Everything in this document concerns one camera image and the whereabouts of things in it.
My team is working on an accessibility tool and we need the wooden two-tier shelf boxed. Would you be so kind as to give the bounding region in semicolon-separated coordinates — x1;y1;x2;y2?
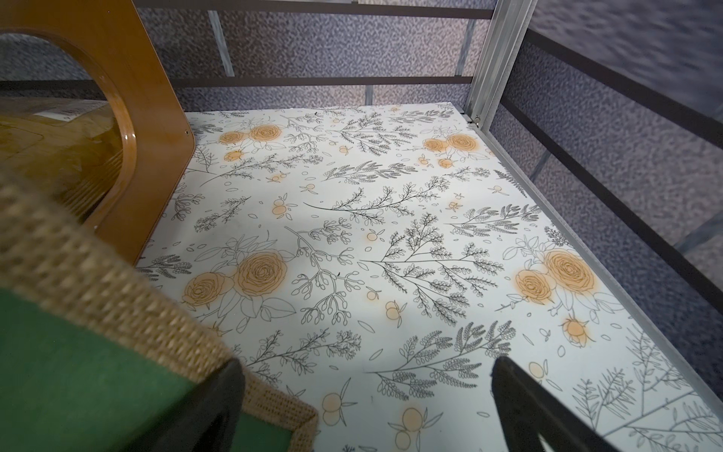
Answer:
0;0;198;266

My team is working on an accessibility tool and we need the floral table mat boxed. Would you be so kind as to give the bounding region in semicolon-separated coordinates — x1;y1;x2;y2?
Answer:
137;104;722;451

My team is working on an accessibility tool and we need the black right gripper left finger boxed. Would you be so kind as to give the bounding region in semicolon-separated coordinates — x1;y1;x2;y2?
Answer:
125;359;245;452

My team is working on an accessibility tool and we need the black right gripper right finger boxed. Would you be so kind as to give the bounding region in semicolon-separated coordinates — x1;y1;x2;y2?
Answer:
491;356;615;451

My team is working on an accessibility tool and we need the green jute Christmas bag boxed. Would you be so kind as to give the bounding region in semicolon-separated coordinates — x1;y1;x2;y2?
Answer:
1;171;318;451

